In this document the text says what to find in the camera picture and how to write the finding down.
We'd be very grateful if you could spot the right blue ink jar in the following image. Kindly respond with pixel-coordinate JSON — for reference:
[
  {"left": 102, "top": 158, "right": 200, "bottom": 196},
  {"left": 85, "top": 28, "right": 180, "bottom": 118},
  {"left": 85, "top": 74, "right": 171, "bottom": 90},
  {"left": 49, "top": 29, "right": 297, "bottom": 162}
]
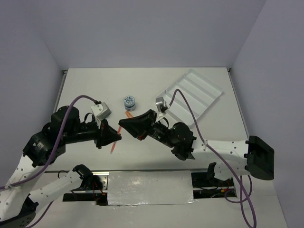
[{"left": 123, "top": 95, "right": 136, "bottom": 112}]

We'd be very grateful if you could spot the orange highlighter pen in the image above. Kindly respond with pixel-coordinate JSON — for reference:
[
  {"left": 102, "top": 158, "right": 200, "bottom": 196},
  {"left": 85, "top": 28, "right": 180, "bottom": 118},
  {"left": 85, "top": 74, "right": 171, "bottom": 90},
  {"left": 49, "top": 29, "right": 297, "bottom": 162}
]
[{"left": 110, "top": 126, "right": 122, "bottom": 154}]

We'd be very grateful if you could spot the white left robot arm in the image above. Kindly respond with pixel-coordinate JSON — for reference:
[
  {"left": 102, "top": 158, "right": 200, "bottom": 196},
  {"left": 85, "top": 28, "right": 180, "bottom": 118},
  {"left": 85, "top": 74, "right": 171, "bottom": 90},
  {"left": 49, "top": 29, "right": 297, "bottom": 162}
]
[{"left": 0, "top": 103, "right": 121, "bottom": 228}]

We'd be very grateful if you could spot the white divided plastic tray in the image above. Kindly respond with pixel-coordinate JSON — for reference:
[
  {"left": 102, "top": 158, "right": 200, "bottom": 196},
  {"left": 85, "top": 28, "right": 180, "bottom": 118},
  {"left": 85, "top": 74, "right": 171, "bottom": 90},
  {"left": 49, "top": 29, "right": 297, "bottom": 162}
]
[{"left": 156, "top": 69, "right": 224, "bottom": 127}]

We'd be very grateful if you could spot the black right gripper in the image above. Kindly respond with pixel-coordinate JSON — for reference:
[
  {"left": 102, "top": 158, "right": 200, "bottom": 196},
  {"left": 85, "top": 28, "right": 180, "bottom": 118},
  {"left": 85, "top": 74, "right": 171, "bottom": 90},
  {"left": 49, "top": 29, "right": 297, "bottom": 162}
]
[{"left": 117, "top": 110, "right": 174, "bottom": 148}]

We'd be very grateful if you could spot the orange transparent eraser case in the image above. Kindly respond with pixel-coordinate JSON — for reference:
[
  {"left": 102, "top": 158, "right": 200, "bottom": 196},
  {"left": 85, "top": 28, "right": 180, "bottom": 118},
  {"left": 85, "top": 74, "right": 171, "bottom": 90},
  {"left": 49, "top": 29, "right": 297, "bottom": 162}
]
[{"left": 125, "top": 111, "right": 133, "bottom": 118}]

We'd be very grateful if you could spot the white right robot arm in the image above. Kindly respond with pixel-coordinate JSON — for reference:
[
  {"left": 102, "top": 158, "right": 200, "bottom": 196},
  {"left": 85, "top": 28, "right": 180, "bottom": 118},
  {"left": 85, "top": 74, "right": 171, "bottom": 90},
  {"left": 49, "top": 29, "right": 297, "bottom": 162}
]
[{"left": 119, "top": 109, "right": 275, "bottom": 186}]

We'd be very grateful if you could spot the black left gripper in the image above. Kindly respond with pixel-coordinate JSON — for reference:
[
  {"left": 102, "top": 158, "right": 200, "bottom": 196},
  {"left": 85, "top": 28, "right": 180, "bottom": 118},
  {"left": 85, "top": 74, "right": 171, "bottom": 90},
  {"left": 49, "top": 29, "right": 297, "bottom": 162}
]
[{"left": 63, "top": 115, "right": 123, "bottom": 149}]

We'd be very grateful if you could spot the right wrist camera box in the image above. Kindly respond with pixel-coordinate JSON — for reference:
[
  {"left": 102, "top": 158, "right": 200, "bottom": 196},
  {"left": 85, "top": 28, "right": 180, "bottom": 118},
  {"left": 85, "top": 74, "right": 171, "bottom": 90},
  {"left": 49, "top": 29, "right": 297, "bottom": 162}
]
[{"left": 155, "top": 97, "right": 168, "bottom": 122}]

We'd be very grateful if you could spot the silver foil covered plate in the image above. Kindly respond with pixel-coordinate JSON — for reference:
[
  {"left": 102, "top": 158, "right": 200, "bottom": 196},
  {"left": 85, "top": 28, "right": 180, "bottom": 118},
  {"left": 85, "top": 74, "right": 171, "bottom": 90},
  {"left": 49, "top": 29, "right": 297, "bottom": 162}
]
[{"left": 107, "top": 171, "right": 195, "bottom": 206}]

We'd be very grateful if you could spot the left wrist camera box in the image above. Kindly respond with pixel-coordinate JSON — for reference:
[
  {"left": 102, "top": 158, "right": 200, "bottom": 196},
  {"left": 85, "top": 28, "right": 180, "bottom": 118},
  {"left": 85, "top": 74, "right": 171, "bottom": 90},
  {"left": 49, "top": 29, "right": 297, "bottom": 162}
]
[{"left": 91, "top": 102, "right": 112, "bottom": 126}]

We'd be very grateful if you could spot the metal base rail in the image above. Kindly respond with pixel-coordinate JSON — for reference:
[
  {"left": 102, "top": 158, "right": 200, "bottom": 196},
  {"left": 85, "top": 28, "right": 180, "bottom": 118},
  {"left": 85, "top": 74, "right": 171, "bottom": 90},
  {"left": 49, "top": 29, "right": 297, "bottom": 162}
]
[{"left": 62, "top": 168, "right": 238, "bottom": 205}]

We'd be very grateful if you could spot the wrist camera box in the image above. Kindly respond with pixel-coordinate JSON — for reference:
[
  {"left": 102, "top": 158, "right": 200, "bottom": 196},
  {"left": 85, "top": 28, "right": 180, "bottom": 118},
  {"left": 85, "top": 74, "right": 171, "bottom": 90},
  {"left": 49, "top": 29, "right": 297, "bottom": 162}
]
[
  {"left": 155, "top": 97, "right": 168, "bottom": 122},
  {"left": 91, "top": 102, "right": 112, "bottom": 126}
]

